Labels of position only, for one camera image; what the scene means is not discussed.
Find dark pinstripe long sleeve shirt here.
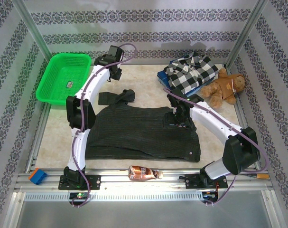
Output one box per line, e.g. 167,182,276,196
84,89,201,163

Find dark blue folded shirt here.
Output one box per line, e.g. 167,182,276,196
157,70,201,98

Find green plastic basket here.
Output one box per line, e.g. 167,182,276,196
36,53,92,107

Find black white checkered shirt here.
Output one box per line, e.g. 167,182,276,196
164,51,220,94

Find brown teddy bear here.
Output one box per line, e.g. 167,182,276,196
200,68,246,109

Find brown drink bottle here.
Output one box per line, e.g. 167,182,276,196
127,165,164,181

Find small circuit board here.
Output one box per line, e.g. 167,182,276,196
202,191,219,200
69,191,90,200

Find blue orange toy block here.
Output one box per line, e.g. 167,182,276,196
28,168,48,185

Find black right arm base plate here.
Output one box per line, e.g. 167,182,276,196
179,172,227,190

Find aluminium side rail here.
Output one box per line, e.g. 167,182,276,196
27,102,52,171
233,95,263,171

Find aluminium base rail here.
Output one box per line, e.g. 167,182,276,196
14,168,274,190

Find aluminium frame post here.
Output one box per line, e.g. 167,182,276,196
12,0,53,59
225,0,269,69

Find slotted grey cable duct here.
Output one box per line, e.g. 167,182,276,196
24,191,204,202

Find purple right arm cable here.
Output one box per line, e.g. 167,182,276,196
163,87,269,207

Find orange handled screwdriver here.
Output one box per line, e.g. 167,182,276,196
247,173,270,180

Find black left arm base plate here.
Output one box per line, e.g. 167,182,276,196
58,174,102,190

